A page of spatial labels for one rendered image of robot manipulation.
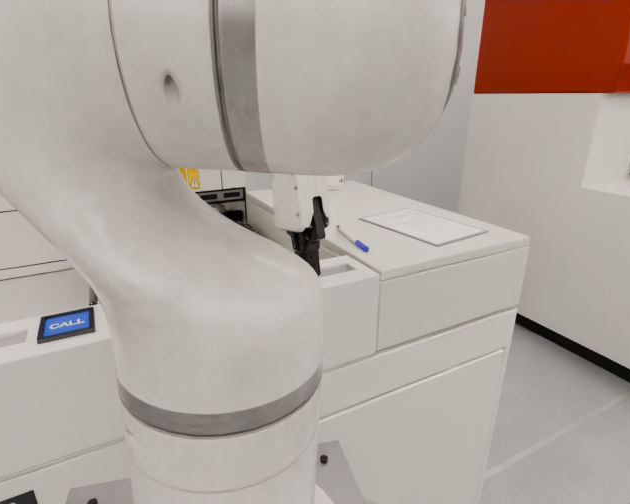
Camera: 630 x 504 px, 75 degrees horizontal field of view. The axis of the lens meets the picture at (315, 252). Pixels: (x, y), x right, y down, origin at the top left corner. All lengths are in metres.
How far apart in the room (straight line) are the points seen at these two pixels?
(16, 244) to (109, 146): 0.95
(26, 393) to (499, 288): 0.74
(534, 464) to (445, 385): 0.98
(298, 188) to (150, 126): 0.37
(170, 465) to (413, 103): 0.20
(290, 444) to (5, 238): 0.97
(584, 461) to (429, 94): 1.78
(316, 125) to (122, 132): 0.08
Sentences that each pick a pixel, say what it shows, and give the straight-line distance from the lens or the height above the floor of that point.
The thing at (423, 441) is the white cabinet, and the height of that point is 0.58.
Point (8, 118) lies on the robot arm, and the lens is 0.20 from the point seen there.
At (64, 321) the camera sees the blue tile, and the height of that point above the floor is 0.96.
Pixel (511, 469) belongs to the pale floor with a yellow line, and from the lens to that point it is 1.75.
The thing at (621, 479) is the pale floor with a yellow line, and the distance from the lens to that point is 1.90.
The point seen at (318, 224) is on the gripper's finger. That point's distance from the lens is 0.55.
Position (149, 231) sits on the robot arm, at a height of 1.15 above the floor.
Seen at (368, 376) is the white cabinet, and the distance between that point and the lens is 0.71.
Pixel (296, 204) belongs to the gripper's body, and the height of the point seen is 1.08.
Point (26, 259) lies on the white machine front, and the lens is 1.15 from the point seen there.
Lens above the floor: 1.21
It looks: 21 degrees down
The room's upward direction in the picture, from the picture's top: straight up
